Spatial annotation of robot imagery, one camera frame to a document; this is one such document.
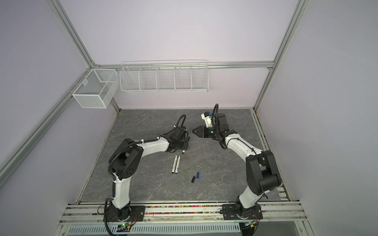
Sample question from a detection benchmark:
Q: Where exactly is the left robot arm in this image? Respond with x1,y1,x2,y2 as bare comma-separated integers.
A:
107,115,190,219

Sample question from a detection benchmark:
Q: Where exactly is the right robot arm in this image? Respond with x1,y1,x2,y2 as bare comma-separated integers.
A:
193,104,282,219

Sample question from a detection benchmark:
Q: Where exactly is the white marker pen blue tip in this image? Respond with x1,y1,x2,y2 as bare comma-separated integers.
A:
175,155,181,174

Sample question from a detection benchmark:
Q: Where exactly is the white mesh box basket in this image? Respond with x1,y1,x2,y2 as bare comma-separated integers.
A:
73,69,120,109

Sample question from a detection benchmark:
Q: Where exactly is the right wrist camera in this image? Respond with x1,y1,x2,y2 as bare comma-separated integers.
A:
201,112,213,128

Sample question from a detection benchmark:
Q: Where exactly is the white wire wall basket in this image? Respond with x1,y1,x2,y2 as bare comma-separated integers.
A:
120,61,209,92

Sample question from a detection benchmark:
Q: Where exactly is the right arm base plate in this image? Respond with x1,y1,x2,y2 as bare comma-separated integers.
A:
220,203,263,220

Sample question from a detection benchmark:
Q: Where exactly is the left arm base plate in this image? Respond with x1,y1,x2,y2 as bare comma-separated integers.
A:
104,205,146,222

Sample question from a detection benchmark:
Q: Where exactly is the white vented cable duct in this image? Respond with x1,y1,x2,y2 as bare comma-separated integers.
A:
65,222,241,236

